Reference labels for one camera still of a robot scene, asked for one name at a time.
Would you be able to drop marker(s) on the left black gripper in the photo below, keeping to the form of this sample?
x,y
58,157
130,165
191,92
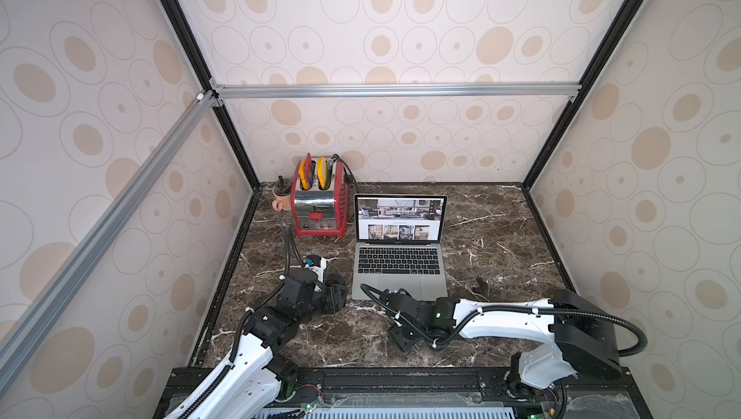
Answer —
x,y
333,297

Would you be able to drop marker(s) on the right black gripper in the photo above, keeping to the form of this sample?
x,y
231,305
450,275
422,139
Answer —
x,y
402,331

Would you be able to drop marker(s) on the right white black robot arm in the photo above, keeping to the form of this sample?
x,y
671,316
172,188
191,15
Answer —
x,y
574,336

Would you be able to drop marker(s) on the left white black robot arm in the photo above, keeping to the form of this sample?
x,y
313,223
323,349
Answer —
x,y
253,374

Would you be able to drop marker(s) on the silver open laptop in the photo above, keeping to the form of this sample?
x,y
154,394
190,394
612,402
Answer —
x,y
398,245

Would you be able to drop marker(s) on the red chrome toaster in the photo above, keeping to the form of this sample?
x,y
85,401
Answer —
x,y
322,212

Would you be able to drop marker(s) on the yellow toy toast slice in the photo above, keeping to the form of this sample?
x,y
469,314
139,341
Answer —
x,y
323,172

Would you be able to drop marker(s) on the red toy toast slice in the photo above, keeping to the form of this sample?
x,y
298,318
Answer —
x,y
306,172

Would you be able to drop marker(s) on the horizontal silver aluminium bar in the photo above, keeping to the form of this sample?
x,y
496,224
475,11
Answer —
x,y
401,90

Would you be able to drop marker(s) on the diagonal silver aluminium bar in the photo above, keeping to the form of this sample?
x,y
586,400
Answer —
x,y
53,301

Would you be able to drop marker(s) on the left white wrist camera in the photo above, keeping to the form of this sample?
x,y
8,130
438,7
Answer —
x,y
318,265

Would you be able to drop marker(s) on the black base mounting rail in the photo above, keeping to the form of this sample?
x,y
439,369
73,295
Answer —
x,y
434,393

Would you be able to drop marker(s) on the left black frame post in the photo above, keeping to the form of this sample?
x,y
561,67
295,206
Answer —
x,y
196,59

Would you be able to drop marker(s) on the black frame post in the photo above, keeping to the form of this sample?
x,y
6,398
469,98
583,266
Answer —
x,y
196,59
615,33

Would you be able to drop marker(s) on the right black frame post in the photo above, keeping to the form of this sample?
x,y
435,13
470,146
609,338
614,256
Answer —
x,y
615,33

